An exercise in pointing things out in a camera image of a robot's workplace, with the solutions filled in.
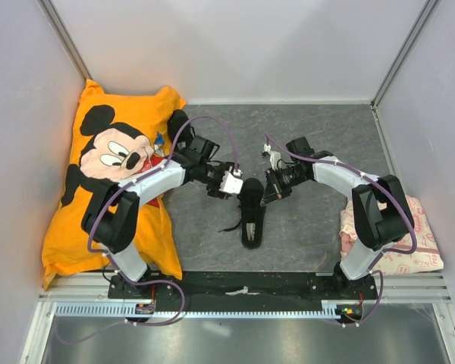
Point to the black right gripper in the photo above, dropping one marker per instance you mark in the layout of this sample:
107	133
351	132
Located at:
272	176

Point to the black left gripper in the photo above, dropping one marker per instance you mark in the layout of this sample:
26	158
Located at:
214	191

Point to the black canvas sneaker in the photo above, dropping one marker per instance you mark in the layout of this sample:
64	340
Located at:
252	213

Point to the black shoelace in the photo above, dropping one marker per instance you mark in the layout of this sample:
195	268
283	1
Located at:
231	227

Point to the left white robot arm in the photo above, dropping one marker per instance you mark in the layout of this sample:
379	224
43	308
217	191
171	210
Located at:
112	214

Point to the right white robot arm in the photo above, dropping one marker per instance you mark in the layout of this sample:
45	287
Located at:
382	217

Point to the white tape scrap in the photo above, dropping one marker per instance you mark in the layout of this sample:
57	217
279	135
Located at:
243	291

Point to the orange Mickey Mouse pillow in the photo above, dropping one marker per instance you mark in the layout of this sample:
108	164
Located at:
114	138

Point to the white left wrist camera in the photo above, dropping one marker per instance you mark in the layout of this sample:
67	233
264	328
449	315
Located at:
231	182

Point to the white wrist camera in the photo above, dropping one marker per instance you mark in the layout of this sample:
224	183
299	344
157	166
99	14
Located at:
273	156
231	182

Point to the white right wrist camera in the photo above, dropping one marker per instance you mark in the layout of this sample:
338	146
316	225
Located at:
273	156

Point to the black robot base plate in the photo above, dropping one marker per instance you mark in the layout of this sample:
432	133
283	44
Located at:
217	284

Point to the grey slotted cable duct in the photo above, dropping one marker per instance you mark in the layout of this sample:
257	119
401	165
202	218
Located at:
323	310

